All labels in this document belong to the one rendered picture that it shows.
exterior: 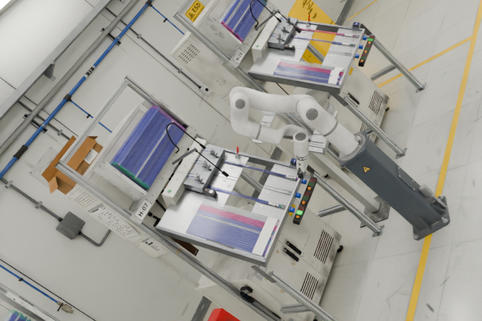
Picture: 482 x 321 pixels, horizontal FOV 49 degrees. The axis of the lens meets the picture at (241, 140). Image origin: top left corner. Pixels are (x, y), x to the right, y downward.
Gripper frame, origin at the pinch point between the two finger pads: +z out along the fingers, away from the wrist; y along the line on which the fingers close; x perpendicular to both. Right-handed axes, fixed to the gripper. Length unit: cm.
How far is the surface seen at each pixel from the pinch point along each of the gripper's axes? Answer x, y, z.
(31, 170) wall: 229, -21, 60
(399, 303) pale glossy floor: -70, -45, 38
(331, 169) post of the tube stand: -7.9, 29.8, 31.3
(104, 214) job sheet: 111, -61, 12
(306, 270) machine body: -9, -30, 66
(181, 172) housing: 74, -22, 2
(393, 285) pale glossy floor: -64, -33, 44
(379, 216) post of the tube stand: -44, 25, 63
